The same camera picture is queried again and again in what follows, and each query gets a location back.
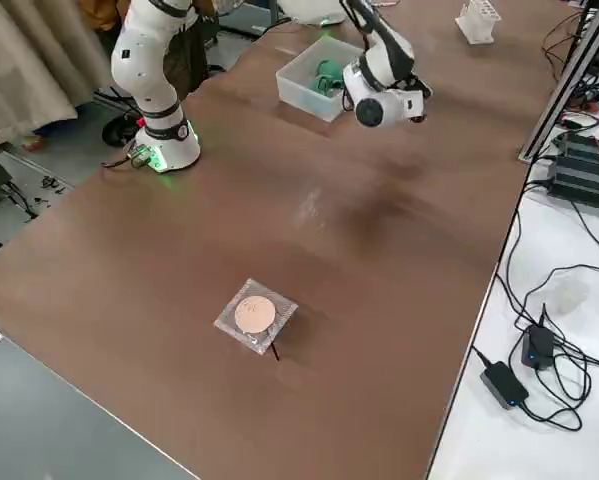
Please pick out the translucent white plastic box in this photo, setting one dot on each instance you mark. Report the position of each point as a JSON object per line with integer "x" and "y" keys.
{"x": 304, "y": 97}

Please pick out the beige curtain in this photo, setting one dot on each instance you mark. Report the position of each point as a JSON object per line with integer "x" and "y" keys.
{"x": 24, "y": 65}

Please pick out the grey table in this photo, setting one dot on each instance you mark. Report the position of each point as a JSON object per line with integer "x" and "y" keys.
{"x": 39, "y": 425}

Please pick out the white side table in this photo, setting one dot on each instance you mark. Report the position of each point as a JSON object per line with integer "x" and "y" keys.
{"x": 529, "y": 450}

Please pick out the black power supply unit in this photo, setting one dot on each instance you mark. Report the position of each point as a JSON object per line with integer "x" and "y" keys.
{"x": 586, "y": 170}

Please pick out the aluminium frame post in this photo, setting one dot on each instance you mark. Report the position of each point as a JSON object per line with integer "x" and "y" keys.
{"x": 559, "y": 95}

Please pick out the white test tube rack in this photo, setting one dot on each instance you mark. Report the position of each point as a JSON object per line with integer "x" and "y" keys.
{"x": 474, "y": 30}

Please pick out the green cloth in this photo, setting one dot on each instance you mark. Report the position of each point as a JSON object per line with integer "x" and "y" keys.
{"x": 329, "y": 67}
{"x": 324, "y": 86}

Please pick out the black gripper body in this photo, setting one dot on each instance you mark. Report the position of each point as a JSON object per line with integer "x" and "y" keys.
{"x": 420, "y": 118}

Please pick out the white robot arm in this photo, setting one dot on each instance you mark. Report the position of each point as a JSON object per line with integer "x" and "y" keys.
{"x": 149, "y": 75}

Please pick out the black power adapter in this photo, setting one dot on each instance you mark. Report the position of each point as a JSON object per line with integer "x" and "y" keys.
{"x": 539, "y": 345}
{"x": 504, "y": 385}

